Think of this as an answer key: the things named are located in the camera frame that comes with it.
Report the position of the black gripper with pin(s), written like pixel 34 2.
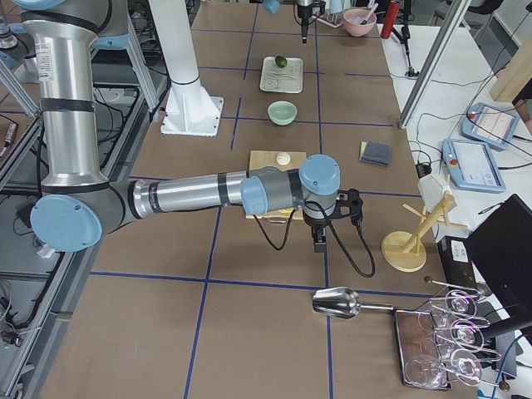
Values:
pixel 317 224
pixel 305 12

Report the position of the white ceramic spoon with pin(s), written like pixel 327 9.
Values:
pixel 283 76

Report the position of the pink ice bowl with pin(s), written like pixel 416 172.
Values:
pixel 357 23

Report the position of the green bowl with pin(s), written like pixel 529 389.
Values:
pixel 282 113

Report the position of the white steamed bun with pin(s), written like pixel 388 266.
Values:
pixel 283 158

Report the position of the green avocado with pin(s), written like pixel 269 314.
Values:
pixel 280 61

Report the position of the white bear tray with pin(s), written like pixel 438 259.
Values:
pixel 295 66

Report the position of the steel scoop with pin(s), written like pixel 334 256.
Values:
pixel 344 303

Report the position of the wooden mug tree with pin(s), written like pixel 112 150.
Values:
pixel 405 251

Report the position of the red bottle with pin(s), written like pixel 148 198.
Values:
pixel 390 18

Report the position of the bamboo cutting board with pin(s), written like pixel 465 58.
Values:
pixel 265 158

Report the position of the grey folded cloth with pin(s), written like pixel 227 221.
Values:
pixel 375 153

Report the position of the near teach pendant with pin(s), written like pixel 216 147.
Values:
pixel 472 166

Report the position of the teach pendant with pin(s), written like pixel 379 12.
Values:
pixel 491 125
pixel 472 166

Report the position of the black laptop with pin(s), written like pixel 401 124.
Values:
pixel 500 248

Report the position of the far teach pendant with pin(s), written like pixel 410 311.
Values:
pixel 491 125

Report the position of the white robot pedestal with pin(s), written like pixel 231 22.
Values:
pixel 190 109

